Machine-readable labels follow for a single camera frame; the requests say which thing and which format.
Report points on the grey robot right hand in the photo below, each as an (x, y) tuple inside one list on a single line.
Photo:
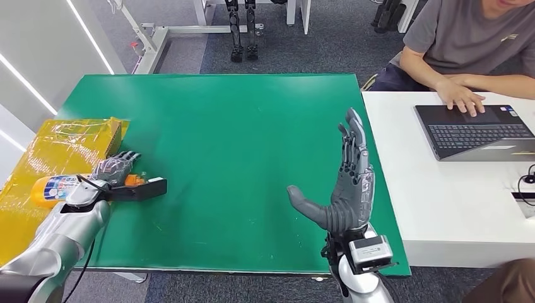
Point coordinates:
[(351, 196)]

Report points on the person's left hand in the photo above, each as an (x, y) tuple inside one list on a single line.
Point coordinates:
[(457, 78)]

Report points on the person's right hand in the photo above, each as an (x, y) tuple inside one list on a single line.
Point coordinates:
[(462, 98)]

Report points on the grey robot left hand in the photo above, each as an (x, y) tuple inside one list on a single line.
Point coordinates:
[(113, 169)]

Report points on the orange juice bottle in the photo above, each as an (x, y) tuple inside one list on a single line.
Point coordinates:
[(54, 190)]

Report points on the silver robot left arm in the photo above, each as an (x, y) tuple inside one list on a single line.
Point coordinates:
[(62, 234)]

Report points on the person's right forearm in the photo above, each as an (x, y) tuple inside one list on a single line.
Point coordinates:
[(422, 73)]

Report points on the person's left forearm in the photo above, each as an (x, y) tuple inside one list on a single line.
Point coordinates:
[(501, 85)]

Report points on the dark grey laptop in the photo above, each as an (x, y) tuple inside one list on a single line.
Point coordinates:
[(472, 134)]

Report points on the person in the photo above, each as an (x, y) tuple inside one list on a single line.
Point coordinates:
[(459, 37)]

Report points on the yellow taped cardboard box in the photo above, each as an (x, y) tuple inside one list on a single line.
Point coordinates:
[(54, 146)]

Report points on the black upright equipment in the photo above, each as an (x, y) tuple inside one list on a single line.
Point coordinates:
[(384, 16)]

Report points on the white LED light strip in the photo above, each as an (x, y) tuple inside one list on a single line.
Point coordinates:
[(29, 83), (12, 140), (90, 37)]

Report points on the white table leg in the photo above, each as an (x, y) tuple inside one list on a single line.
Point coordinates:
[(306, 16)]

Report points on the brown rounded object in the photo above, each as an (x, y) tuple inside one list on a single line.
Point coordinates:
[(510, 284)]

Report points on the hanging humanoid robot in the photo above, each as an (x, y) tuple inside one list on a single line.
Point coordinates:
[(236, 29)]

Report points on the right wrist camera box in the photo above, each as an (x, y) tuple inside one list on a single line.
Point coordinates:
[(370, 251)]

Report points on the white gantry frame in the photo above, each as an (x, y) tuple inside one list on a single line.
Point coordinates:
[(152, 46)]

